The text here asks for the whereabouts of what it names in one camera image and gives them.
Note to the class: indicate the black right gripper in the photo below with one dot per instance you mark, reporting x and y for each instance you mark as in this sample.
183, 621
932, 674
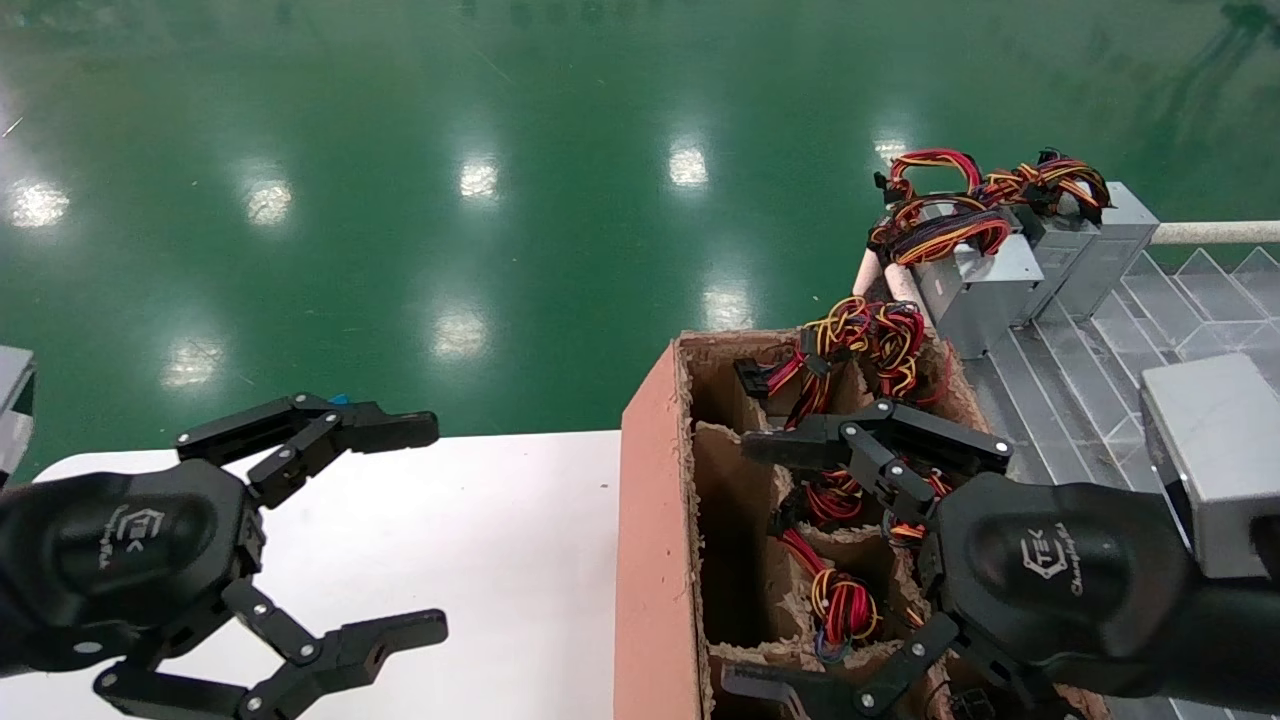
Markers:
1060, 570

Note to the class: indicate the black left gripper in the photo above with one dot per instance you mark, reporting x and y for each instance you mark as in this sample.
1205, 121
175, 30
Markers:
130, 540

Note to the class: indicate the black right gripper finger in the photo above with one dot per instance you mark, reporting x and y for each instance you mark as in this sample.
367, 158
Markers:
790, 695

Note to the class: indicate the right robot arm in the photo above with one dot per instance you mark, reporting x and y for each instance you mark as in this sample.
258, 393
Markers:
1230, 640

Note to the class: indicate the white rack leg pipe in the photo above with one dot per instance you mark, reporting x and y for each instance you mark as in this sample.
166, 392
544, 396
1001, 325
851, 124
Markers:
866, 272

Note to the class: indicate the brown cardboard box with dividers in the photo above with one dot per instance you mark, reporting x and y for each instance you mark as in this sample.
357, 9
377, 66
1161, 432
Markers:
655, 550

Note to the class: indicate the clear acrylic divided tray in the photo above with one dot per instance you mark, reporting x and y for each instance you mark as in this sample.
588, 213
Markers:
1095, 400

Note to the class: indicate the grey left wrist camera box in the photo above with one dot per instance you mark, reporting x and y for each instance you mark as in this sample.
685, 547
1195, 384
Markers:
15, 400

